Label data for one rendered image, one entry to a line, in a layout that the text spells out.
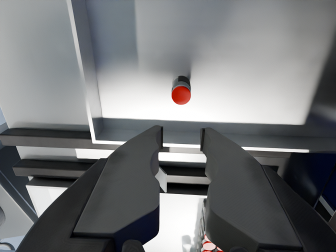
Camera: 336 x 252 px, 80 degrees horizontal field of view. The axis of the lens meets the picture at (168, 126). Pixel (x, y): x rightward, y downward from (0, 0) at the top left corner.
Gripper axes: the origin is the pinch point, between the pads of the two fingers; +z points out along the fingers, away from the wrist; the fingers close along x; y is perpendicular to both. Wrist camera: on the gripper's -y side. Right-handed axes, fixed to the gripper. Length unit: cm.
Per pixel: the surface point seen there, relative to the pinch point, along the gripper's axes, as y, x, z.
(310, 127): 5.9, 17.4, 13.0
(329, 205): 17.4, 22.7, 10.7
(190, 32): -5.2, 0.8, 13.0
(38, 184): 15.7, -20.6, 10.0
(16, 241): 185, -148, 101
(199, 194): 15.8, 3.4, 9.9
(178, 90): 0.0, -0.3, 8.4
